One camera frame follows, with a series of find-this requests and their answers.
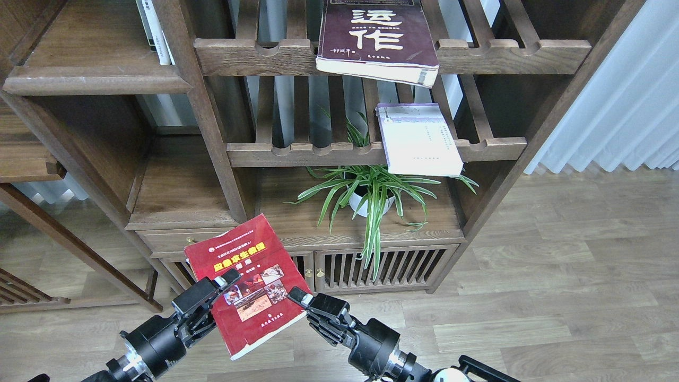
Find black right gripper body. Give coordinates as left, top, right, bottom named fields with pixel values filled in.
left=305, top=294, right=402, bottom=380

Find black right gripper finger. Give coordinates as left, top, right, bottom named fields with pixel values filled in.
left=287, top=286, right=314, bottom=310

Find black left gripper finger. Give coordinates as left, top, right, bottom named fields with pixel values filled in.
left=171, top=269, right=241, bottom=319

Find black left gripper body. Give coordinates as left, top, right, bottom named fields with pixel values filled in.
left=119, top=305, right=216, bottom=380

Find red survival guide book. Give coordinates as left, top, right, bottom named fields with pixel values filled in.
left=184, top=215, right=310, bottom=360

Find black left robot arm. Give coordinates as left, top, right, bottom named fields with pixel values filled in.
left=85, top=269, right=241, bottom=381

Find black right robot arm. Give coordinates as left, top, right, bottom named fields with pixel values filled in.
left=287, top=286, right=516, bottom=381

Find white upright books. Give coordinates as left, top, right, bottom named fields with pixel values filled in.
left=136, top=1, right=175, bottom=65

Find white plant pot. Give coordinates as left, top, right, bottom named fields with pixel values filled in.
left=349, top=192, right=395, bottom=218

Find green spider plant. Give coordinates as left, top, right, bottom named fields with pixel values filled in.
left=287, top=106, right=479, bottom=282

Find dark wooden bookshelf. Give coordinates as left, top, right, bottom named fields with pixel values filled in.
left=2, top=1, right=643, bottom=293

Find white purple book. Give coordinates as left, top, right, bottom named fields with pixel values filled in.
left=375, top=102, right=463, bottom=177

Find wooden side furniture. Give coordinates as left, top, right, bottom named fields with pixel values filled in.
left=1, top=102, right=162, bottom=313

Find dark maroon book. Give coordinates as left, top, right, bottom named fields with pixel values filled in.
left=316, top=1, right=439, bottom=89

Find white pleated curtain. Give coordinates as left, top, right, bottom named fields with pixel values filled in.
left=525, top=1, right=678, bottom=174

